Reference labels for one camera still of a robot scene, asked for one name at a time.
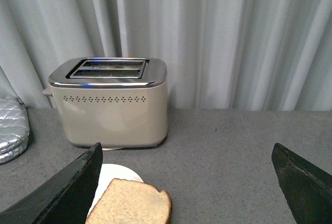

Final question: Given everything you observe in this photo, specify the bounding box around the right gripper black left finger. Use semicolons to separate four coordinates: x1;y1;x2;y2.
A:
1;143;103;223

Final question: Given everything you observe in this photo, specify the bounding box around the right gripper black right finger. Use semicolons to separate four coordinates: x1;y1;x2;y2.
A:
271;143;331;223

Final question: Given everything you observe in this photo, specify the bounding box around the brown bread slice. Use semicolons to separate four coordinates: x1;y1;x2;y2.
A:
86;178;172;223

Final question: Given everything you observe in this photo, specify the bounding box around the beige two-slot toaster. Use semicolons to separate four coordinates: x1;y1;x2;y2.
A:
43;58;168;149

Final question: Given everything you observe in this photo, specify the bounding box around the white plate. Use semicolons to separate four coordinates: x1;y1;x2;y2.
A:
88;164;144;215

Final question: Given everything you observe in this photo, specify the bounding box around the lower silver quilted oven mitt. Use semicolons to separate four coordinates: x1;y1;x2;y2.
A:
1;134;29;164

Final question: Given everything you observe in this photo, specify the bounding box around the silver quilted oven mitt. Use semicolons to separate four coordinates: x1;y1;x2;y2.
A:
1;97;30;138
1;134;29;164

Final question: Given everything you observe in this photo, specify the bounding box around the upper silver quilted oven mitt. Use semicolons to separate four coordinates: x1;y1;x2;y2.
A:
1;97;30;138

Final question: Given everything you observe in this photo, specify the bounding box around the grey-white curtain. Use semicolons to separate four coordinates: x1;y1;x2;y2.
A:
1;0;331;110

